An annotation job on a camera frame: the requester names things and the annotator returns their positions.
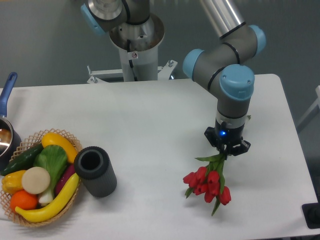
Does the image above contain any blue handled saucepan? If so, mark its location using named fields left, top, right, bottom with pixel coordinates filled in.
left=0, top=72, right=21, bottom=171

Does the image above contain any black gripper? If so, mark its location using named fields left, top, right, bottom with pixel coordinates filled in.
left=204, top=120, right=251, bottom=156

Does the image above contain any woven wicker basket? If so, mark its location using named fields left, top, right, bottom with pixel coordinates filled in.
left=0, top=128, right=82, bottom=228

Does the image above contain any dark green cucumber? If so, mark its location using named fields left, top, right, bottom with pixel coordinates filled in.
left=0, top=143, right=44, bottom=176

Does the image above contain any white frame at right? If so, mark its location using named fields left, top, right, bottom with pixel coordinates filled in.
left=296, top=85, right=320, bottom=134

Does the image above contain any purple eggplant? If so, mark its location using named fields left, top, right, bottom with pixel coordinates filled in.
left=54, top=164, right=75, bottom=196

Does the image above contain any beige round disc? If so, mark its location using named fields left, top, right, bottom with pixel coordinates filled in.
left=21, top=166, right=51, bottom=195

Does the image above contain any orange fruit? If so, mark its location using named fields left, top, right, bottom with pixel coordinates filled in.
left=10, top=190, right=38, bottom=213

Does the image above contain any red tulip bouquet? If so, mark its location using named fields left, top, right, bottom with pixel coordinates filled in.
left=182, top=114, right=252, bottom=217

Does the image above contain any dark grey ribbed vase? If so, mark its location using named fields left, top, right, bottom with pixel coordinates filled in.
left=74, top=146, right=117, bottom=198

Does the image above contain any yellow squash back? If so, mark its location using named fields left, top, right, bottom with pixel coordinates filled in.
left=41, top=132, right=78, bottom=164

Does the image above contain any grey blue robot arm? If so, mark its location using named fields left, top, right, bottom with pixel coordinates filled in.
left=80, top=0, right=266, bottom=157

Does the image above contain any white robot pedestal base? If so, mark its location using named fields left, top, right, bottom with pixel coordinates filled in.
left=87, top=13, right=178, bottom=84

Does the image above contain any long yellow squash front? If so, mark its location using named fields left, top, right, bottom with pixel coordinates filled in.
left=15, top=173, right=80, bottom=223

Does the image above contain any black device at edge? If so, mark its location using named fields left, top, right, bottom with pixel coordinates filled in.
left=301, top=202, right=320, bottom=229

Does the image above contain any yellow bell pepper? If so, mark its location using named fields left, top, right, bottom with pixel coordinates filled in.
left=1, top=170, right=26, bottom=195

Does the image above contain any green lettuce leaf vegetable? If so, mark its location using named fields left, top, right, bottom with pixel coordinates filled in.
left=33, top=145, right=68, bottom=206

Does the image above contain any black cable on pedestal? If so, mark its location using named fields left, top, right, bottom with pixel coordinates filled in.
left=126, top=39, right=138, bottom=82

